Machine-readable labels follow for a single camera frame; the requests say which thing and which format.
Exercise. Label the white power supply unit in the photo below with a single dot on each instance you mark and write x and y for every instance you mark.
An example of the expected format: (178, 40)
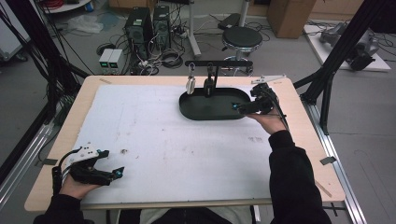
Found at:
(116, 59)
(105, 59)

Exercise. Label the wooden table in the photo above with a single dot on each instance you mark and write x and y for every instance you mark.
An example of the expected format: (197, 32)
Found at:
(299, 124)

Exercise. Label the white desk leg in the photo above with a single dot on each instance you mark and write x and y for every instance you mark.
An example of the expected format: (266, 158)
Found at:
(193, 34)

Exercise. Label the black flat foot pedal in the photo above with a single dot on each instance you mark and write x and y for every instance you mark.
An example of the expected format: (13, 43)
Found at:
(229, 21)

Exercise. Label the person's right hand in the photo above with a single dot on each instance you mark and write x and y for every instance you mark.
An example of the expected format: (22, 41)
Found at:
(272, 123)

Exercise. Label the black round stool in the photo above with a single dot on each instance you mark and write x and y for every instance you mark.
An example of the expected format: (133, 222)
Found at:
(242, 37)

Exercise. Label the large black computer tower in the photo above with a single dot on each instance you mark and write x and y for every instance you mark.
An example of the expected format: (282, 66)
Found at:
(138, 29)

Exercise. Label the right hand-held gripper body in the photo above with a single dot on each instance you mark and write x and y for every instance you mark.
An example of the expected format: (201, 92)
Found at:
(264, 96)

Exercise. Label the person's lap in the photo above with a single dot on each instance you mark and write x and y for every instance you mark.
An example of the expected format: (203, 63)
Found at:
(186, 216)

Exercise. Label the dark metal car key fob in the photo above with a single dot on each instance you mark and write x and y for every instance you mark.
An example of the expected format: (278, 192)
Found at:
(208, 84)

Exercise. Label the clear plastic bag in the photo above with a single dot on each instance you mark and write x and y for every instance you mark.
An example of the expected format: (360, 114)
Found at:
(84, 24)

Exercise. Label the black key rack with tray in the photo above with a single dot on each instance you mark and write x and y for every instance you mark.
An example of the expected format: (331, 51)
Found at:
(211, 107)

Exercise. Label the black metal frame post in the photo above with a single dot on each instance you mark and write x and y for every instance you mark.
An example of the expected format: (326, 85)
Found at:
(40, 40)
(339, 53)

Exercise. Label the white floor board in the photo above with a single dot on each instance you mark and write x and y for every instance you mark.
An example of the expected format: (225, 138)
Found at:
(320, 53)

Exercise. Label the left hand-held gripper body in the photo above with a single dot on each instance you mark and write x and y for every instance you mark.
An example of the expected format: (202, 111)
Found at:
(87, 172)

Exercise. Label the grey tape piece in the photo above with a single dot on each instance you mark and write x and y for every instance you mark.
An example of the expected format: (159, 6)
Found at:
(328, 160)
(49, 161)

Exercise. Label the person's left hand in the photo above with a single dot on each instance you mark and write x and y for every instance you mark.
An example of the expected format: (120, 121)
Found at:
(74, 188)

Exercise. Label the slim black computer tower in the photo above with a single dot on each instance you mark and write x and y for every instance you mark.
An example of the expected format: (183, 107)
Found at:
(162, 26)

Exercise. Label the brown cardboard box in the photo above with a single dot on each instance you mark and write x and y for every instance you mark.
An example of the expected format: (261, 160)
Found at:
(289, 17)

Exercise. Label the aluminium rail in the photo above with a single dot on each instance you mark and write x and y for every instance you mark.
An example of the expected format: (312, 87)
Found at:
(25, 155)
(336, 168)

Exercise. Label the white table mat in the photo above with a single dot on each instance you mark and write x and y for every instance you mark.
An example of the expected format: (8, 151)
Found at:
(174, 155)

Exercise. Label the grey machine on board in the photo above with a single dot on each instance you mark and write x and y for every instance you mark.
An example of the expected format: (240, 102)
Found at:
(362, 46)

